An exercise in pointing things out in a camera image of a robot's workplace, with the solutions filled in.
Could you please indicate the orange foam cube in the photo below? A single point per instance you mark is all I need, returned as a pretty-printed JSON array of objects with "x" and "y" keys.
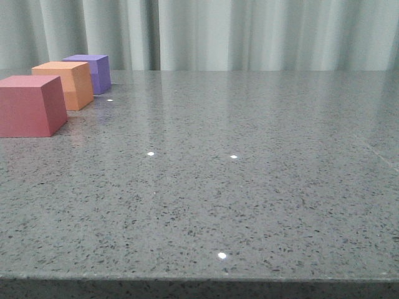
[{"x": 76, "y": 81}]

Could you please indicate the pale green curtain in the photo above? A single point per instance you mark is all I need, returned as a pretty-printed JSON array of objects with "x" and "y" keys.
[{"x": 204, "y": 35}]

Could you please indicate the purple foam cube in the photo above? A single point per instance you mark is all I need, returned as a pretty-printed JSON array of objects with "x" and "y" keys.
[{"x": 99, "y": 70}]

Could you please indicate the red foam cube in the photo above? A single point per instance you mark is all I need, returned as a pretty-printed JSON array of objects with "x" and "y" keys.
[{"x": 32, "y": 106}]

